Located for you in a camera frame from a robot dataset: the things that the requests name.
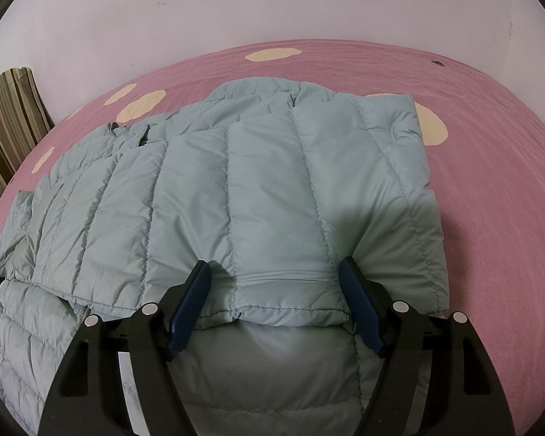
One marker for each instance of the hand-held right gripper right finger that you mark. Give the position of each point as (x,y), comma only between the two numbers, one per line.
(361,309)

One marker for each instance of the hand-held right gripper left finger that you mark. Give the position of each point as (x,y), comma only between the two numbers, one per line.
(190,302)

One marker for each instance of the light blue puffer jacket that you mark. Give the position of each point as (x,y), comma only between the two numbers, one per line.
(236,200)

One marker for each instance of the pink bed sheet, cream dots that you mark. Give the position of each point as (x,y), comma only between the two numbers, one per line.
(495,190)

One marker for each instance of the striped pillow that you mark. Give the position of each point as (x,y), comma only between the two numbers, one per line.
(9,127)

